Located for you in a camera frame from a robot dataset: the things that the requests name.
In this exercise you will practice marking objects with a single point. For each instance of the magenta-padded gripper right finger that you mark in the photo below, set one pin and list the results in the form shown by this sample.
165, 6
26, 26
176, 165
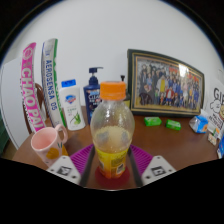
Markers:
158, 170

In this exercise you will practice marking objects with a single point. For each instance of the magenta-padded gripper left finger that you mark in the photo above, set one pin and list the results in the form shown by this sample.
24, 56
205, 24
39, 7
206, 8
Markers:
65, 170

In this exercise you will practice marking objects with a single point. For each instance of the orange juice bottle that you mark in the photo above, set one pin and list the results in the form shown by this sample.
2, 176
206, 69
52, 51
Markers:
111, 133

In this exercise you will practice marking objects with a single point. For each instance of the pink mug with yellow print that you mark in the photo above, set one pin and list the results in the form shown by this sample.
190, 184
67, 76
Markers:
46, 141

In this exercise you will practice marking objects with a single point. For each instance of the blue tissue pack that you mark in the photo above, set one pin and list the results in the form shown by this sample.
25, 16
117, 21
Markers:
199, 124

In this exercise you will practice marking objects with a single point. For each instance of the small flat snack packet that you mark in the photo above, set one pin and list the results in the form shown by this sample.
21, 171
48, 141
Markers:
212, 139

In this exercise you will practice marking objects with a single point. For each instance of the white body wash bottle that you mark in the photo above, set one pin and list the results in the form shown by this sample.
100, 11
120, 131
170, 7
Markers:
71, 106

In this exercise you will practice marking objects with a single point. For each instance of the dark blue pump bottle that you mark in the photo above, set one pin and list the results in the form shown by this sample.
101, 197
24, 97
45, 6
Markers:
90, 98

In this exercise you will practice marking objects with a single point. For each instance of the framed group photo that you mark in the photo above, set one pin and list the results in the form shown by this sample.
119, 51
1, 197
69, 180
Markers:
166, 83

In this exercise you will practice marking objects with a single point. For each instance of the pink shuttlecock tube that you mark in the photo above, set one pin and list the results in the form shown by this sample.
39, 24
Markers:
30, 90

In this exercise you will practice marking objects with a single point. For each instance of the white and blue shuttlecock tube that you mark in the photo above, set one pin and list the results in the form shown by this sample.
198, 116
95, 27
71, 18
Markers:
51, 83

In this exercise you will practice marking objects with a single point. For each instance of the white paper gift bag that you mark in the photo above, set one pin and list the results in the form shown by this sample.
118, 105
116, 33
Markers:
217, 103

